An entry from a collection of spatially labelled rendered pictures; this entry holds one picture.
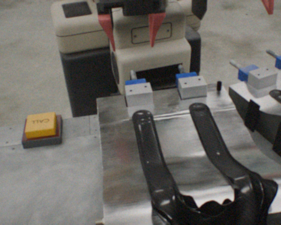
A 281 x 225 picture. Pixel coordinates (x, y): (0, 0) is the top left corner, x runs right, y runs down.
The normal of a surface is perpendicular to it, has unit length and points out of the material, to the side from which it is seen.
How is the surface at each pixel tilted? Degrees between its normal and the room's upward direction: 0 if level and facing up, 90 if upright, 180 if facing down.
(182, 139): 3
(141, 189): 23
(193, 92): 90
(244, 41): 0
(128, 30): 98
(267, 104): 0
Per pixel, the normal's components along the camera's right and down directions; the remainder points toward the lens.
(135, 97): 0.14, 0.57
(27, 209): -0.06, -0.81
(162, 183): -0.12, -0.98
